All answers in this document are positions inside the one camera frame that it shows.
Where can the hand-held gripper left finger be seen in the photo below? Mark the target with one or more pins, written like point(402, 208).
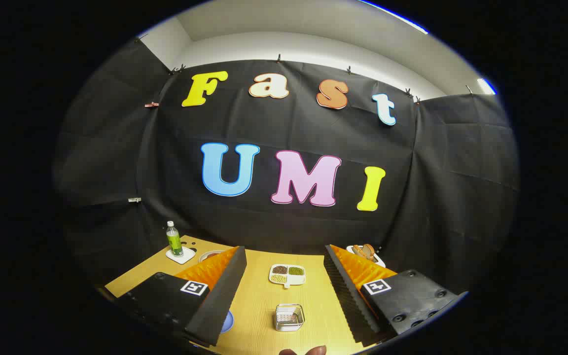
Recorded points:
point(222, 296)

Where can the white toaster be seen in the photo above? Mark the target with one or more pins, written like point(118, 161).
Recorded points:
point(378, 260)

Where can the blue plate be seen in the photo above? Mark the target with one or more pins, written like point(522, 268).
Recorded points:
point(228, 323)

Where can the green label drink bottle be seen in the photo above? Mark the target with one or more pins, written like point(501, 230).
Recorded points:
point(174, 239)

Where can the white square coaster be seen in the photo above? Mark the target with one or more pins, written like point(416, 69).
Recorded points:
point(188, 257)

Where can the brown toast slice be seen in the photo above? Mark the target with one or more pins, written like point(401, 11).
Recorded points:
point(370, 251)
point(359, 251)

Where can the white plate of meat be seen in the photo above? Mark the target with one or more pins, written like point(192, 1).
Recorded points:
point(209, 255)

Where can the white divided bean dish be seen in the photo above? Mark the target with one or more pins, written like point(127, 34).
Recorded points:
point(287, 275)

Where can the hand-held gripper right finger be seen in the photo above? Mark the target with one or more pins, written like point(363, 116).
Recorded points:
point(350, 301)

